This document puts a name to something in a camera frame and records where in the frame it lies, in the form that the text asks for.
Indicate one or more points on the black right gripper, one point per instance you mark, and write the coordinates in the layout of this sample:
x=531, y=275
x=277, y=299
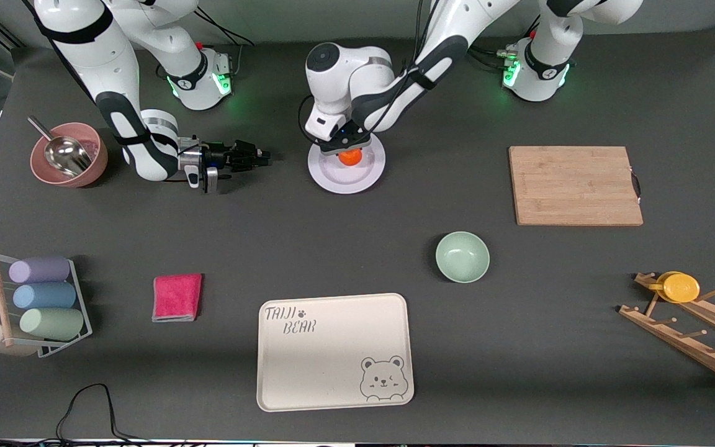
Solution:
x=222, y=155

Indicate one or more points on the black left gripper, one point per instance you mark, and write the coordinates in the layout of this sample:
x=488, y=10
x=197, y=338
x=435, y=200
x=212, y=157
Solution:
x=346, y=148

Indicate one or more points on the orange fruit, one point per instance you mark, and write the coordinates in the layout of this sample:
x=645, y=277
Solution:
x=350, y=159

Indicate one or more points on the white round plate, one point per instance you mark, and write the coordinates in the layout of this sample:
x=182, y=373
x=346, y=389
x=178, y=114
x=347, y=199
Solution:
x=348, y=180

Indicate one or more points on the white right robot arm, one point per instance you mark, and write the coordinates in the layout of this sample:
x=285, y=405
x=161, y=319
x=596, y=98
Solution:
x=97, y=62

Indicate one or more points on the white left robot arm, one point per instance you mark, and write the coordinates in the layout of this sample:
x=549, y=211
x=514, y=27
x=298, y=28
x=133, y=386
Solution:
x=370, y=74

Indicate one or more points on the pink bowl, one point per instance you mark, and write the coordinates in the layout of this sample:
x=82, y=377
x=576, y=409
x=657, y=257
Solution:
x=94, y=171

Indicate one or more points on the pink folded cloth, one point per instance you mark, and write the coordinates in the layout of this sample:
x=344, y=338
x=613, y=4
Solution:
x=176, y=297

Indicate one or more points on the green bowl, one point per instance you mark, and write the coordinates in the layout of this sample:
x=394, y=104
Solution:
x=462, y=257

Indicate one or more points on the metal scoop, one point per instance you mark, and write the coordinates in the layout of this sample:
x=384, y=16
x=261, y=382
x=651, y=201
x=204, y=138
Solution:
x=69, y=155

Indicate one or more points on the beige bear print tray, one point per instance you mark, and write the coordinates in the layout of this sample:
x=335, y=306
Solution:
x=332, y=354

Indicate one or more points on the wooden cutting board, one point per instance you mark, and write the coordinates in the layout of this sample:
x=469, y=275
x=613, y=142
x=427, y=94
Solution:
x=575, y=186

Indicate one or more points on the purple cup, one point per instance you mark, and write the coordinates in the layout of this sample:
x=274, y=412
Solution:
x=38, y=270

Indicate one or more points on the blue cup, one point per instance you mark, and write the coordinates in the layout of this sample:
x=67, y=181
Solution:
x=44, y=296

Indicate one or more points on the green cup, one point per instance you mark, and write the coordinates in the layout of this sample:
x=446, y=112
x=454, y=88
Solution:
x=53, y=323

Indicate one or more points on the yellow cup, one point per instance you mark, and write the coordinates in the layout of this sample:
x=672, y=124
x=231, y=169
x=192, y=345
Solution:
x=680, y=288

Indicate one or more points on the wooden peg rack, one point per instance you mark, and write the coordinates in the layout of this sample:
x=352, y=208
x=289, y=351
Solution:
x=686, y=343

